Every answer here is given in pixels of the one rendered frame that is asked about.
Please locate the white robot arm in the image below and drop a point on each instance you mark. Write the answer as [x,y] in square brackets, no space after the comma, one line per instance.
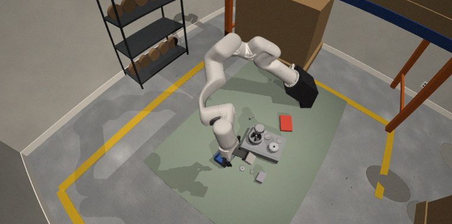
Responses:
[263,53]

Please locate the red flat block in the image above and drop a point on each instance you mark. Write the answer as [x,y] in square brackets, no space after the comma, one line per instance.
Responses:
[285,123]

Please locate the grey toothed gear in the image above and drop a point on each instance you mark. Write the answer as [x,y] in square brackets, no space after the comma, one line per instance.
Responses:
[273,147]

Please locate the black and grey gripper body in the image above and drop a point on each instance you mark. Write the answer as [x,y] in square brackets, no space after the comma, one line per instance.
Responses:
[228,153]

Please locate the blue open-top tray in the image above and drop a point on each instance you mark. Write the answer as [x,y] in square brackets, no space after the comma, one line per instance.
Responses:
[218,159]

